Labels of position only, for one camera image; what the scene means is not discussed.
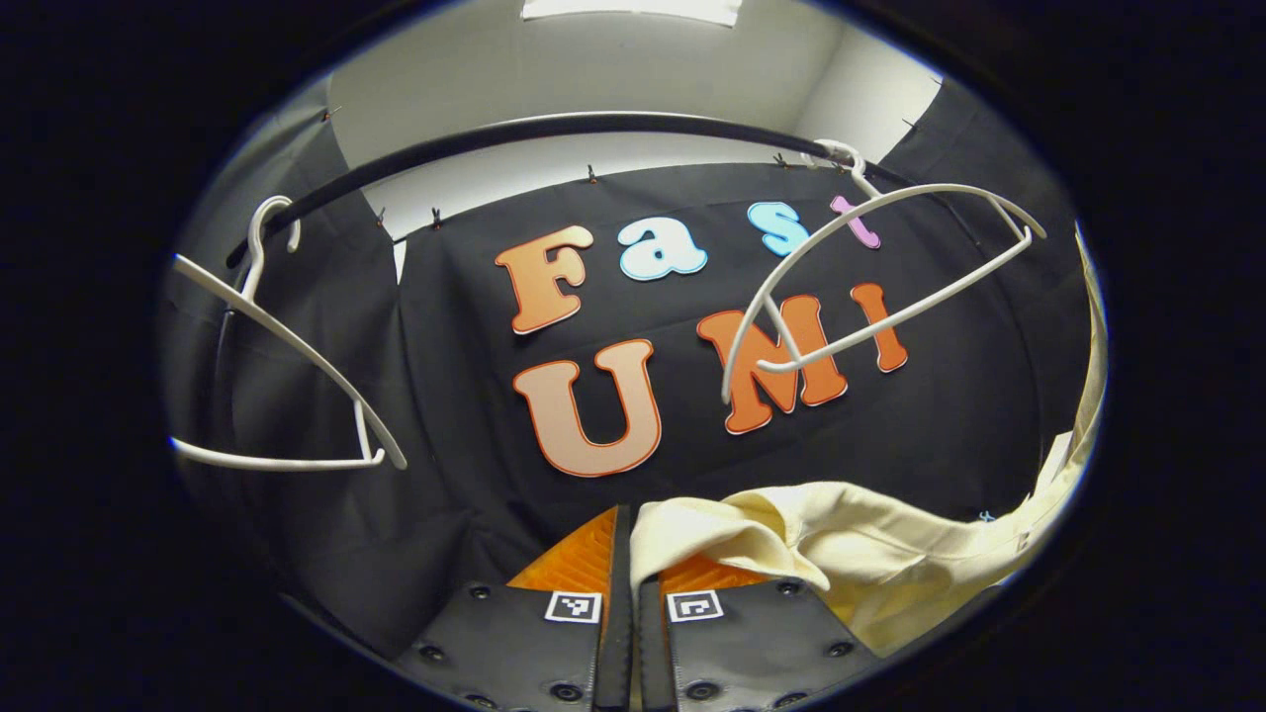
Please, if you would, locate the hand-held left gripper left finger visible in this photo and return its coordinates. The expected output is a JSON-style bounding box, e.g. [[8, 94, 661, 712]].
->
[[391, 504, 634, 712]]

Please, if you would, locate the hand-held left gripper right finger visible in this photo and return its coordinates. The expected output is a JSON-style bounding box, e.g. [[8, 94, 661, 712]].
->
[[633, 554, 886, 712]]

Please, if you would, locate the cream jacket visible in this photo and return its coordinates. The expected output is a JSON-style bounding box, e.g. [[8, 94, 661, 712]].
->
[[630, 222, 1109, 659]]

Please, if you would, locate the white plastic clothes hanger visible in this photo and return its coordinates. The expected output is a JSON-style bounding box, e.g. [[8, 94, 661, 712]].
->
[[168, 195, 408, 473], [720, 138, 1047, 406]]

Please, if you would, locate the ceiling light panel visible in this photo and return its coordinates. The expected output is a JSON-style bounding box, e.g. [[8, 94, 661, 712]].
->
[[521, 0, 743, 28]]

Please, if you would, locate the black metal clothes rail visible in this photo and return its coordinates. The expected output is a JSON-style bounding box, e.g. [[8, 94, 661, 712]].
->
[[223, 112, 921, 273]]

